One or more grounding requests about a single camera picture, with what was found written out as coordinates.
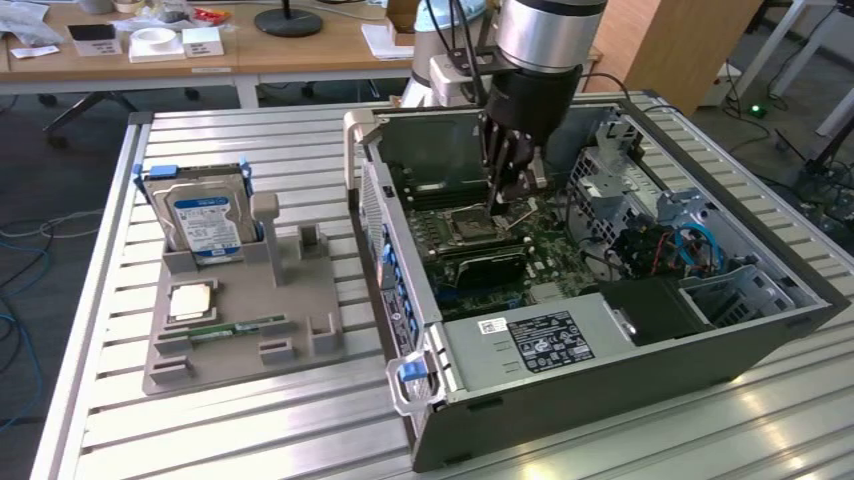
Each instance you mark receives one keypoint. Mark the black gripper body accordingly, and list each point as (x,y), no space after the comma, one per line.
(533,100)

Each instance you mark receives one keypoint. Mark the low-profile Nvidia graphics card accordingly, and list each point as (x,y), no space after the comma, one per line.
(489,272)

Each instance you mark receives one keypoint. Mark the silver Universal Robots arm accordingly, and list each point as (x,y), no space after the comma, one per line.
(547,30)

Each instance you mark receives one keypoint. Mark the CPU socket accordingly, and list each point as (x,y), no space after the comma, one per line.
(469,225)

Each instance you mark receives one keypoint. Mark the perforated metal drive cage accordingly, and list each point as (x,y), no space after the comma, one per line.
(600,215)

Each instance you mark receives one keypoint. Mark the green RAM stick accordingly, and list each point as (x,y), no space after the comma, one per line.
(487,246)
(233,327)

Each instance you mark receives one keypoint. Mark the green Dell motherboard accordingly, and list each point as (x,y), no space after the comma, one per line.
(560,260)

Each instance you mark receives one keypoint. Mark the stack of white papers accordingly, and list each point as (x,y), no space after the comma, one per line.
(383,42)

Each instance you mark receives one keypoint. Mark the wooden cabinet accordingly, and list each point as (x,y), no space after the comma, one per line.
(694,50)

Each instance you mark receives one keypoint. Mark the brown cardboard box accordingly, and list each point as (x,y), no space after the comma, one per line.
(400,15)

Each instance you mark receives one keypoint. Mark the blue expansion slot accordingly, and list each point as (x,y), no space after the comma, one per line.
(448,294)

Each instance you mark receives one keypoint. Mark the white box with red button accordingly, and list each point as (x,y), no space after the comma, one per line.
(727,90)

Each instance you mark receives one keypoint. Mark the power strip with green light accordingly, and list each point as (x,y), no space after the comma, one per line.
(755,109)

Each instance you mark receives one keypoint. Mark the wooden desk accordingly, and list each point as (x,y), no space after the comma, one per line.
(300,55)
(40,70)

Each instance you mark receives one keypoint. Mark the grey power supply unit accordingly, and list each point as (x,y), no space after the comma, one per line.
(487,362)

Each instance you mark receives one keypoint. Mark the black round lamp base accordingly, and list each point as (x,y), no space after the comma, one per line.
(287,25)

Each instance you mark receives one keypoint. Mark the metal disk bay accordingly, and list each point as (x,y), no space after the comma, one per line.
(736,297)

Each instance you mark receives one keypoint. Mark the black tripod stand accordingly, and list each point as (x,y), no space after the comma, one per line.
(815,167)

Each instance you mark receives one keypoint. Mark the hard disk in blue caddy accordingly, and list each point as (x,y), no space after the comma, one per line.
(200,220)

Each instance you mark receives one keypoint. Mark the open dark grey PC case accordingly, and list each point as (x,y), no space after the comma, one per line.
(593,400)

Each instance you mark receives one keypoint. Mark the white labelled box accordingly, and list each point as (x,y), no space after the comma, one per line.
(200,40)

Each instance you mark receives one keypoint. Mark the red small parts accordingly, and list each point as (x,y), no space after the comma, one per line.
(208,17)

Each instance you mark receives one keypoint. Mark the silver CPU chip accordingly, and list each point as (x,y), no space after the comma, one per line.
(189,300)

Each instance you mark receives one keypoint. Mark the small dark object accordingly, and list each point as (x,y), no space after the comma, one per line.
(172,16)

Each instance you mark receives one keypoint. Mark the grey plastic parts rack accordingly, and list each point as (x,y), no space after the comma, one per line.
(233,370)

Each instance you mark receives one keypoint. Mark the black office chair base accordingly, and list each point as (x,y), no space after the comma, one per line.
(86,111)

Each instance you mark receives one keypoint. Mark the beige tape roll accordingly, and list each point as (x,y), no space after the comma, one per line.
(126,5)

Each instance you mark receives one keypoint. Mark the black and white box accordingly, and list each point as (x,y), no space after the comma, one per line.
(93,47)

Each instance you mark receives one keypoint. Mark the grey cup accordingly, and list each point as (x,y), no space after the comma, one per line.
(96,6)

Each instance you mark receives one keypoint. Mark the red and white card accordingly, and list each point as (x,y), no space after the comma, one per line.
(33,52)

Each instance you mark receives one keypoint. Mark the clear plastic bag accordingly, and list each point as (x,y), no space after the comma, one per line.
(29,25)

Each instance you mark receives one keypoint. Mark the silver metal bracket plate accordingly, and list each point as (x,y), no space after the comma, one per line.
(600,186)

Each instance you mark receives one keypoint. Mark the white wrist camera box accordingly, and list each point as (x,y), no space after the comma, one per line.
(443,75)

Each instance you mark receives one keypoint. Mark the white table frame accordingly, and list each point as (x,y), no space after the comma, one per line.
(762,50)

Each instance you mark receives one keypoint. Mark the white square base plate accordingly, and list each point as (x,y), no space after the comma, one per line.
(156,57)

